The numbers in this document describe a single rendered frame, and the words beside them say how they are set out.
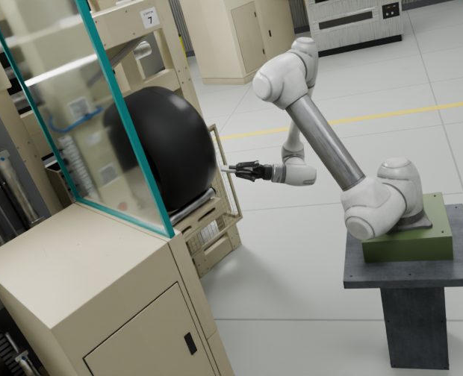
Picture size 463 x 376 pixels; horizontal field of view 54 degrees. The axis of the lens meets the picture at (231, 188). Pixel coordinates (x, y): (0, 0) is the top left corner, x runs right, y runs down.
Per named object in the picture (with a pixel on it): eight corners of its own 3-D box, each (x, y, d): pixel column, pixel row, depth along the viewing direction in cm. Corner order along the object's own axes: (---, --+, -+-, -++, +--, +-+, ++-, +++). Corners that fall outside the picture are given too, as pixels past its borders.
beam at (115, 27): (55, 71, 192) (39, 34, 185) (32, 71, 210) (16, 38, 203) (165, 27, 225) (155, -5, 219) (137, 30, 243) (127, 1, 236)
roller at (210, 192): (160, 227, 201) (154, 223, 204) (162, 235, 204) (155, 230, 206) (216, 189, 220) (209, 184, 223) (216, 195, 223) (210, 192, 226)
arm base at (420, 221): (420, 199, 197) (419, 188, 195) (433, 227, 178) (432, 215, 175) (376, 207, 202) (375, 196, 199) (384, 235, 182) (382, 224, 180)
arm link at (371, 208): (416, 211, 169) (387, 245, 157) (383, 222, 183) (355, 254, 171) (295, 41, 168) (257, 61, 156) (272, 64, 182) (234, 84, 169)
